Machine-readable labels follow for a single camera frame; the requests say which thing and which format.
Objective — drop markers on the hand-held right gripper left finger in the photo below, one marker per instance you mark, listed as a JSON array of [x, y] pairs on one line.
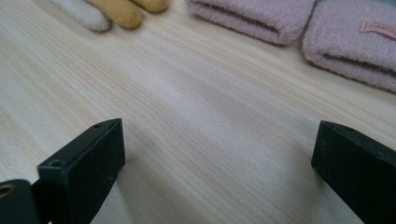
[[82, 168]]

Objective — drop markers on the cream fuzzy sock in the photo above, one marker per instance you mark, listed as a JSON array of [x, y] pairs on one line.
[[84, 14]]

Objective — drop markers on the pink and grey-green sock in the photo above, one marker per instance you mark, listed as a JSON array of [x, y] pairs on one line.
[[249, 15], [348, 43]]

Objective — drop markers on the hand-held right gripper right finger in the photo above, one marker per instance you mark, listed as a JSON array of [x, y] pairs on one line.
[[358, 174]]

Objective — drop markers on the mustard fuzzy sock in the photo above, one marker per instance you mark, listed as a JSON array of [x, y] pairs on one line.
[[152, 4], [121, 14]]

